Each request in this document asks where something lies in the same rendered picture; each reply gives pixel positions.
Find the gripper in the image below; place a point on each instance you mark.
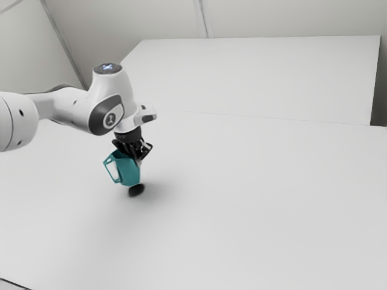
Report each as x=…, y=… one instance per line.
x=130, y=144

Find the teal faceted mug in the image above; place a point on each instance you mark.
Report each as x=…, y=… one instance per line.
x=127, y=170

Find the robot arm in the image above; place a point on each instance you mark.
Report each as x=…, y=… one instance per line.
x=106, y=87

